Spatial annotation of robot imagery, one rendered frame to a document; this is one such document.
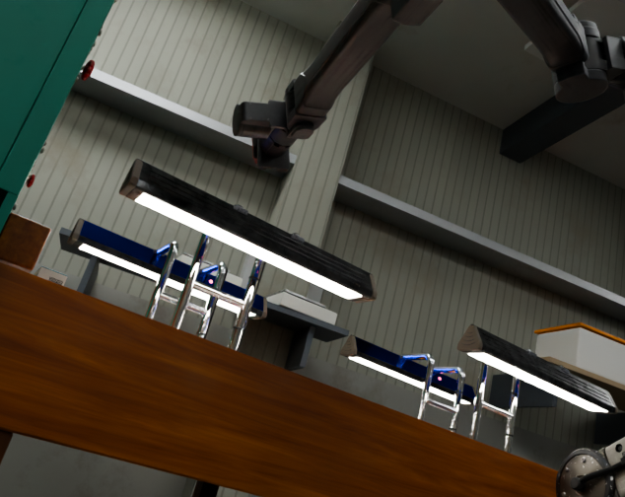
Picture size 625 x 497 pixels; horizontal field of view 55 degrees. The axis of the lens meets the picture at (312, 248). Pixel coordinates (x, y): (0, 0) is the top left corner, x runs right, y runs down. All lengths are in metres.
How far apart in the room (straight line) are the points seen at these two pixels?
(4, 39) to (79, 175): 2.87
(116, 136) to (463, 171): 2.47
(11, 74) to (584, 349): 3.56
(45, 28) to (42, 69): 0.06
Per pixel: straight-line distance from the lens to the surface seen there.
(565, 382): 1.91
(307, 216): 3.61
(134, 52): 4.11
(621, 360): 4.17
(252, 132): 1.08
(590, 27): 1.06
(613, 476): 1.16
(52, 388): 0.83
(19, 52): 0.88
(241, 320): 1.44
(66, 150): 3.78
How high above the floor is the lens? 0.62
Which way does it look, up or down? 20 degrees up
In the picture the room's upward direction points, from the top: 16 degrees clockwise
